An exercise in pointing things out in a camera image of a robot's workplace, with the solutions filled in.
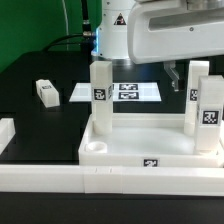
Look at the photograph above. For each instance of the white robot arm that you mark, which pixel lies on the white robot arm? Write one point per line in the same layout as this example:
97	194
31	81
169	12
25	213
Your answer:
111	34

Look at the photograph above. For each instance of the white front fence bar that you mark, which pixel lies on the white front fence bar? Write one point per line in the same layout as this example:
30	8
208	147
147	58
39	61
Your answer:
112	180

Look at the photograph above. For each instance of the white marker base plate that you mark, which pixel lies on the white marker base plate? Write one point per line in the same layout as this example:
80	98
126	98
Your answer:
122	92

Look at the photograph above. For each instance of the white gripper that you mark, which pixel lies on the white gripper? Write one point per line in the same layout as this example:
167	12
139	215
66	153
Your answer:
166	30

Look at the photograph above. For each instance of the white desk top tray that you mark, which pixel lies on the white desk top tray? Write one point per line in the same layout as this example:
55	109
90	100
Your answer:
145	140

